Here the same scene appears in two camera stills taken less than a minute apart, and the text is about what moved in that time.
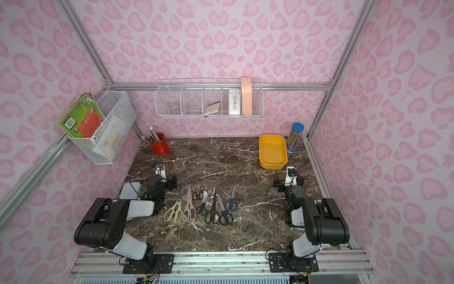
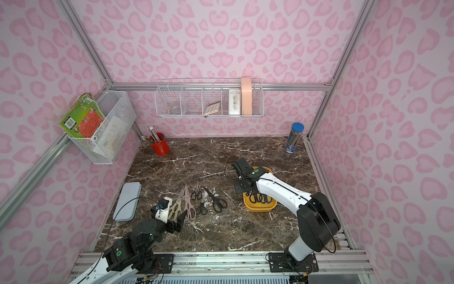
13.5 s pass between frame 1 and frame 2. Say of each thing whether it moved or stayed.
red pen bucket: stayed
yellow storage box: moved
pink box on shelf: stayed
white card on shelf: stayed
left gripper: moved
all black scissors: moved
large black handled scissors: moved
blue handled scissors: moved
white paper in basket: stayed
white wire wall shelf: stayed
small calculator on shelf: stayed
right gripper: moved
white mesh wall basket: stayed
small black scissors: stayed
